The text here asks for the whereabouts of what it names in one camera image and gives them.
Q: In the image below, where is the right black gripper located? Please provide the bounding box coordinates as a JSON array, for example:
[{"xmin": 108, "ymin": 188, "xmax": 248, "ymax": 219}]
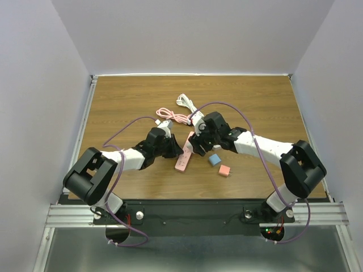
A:
[{"xmin": 188, "ymin": 121, "xmax": 220, "ymax": 156}]

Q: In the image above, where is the pink power strip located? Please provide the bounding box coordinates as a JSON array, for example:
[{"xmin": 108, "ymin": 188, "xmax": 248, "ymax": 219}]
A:
[{"xmin": 175, "ymin": 131, "xmax": 194, "ymax": 172}]

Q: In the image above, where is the white cube socket adapter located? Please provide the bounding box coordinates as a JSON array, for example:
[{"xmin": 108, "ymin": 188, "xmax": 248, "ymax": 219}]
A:
[{"xmin": 213, "ymin": 145, "xmax": 222, "ymax": 151}]

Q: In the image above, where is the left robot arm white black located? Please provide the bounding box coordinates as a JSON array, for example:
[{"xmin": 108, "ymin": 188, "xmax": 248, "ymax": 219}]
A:
[{"xmin": 63, "ymin": 127, "xmax": 184, "ymax": 223}]

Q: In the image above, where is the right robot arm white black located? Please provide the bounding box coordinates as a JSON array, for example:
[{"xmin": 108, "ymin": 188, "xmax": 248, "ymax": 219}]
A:
[{"xmin": 187, "ymin": 112, "xmax": 327, "ymax": 221}]

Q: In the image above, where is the blue usb charger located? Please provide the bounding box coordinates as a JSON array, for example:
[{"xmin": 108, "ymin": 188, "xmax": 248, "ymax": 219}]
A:
[{"xmin": 208, "ymin": 154, "xmax": 221, "ymax": 167}]

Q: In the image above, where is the pink usb charger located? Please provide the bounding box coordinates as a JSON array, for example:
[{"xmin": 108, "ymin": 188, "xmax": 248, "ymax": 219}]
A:
[{"xmin": 218, "ymin": 165, "xmax": 232, "ymax": 177}]

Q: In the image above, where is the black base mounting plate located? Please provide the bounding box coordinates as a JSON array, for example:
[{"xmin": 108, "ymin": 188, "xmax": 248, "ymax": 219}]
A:
[{"xmin": 93, "ymin": 199, "xmax": 301, "ymax": 238}]

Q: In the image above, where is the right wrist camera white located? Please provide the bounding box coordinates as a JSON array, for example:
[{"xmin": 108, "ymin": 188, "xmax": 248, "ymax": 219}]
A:
[{"xmin": 189, "ymin": 111, "xmax": 206, "ymax": 135}]

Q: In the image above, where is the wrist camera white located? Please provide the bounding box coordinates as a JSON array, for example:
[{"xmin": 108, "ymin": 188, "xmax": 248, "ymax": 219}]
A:
[
  {"xmin": 154, "ymin": 119, "xmax": 173, "ymax": 138},
  {"xmin": 189, "ymin": 111, "xmax": 206, "ymax": 135}
]

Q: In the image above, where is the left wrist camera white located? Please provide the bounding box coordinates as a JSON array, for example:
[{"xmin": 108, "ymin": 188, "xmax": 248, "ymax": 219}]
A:
[{"xmin": 154, "ymin": 119, "xmax": 173, "ymax": 138}]

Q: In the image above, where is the pink power cord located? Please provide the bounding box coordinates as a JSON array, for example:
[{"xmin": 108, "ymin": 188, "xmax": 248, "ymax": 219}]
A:
[{"xmin": 156, "ymin": 107, "xmax": 192, "ymax": 125}]

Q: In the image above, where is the white power cord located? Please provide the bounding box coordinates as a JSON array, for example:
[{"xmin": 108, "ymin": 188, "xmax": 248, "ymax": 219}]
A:
[{"xmin": 175, "ymin": 93, "xmax": 202, "ymax": 117}]

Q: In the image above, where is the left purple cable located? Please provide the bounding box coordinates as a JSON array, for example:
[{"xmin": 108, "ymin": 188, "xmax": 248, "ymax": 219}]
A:
[{"xmin": 102, "ymin": 116, "xmax": 149, "ymax": 247}]

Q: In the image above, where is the aluminium frame rail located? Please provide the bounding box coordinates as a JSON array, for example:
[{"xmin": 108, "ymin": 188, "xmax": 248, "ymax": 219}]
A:
[{"xmin": 45, "ymin": 188, "xmax": 94, "ymax": 228}]

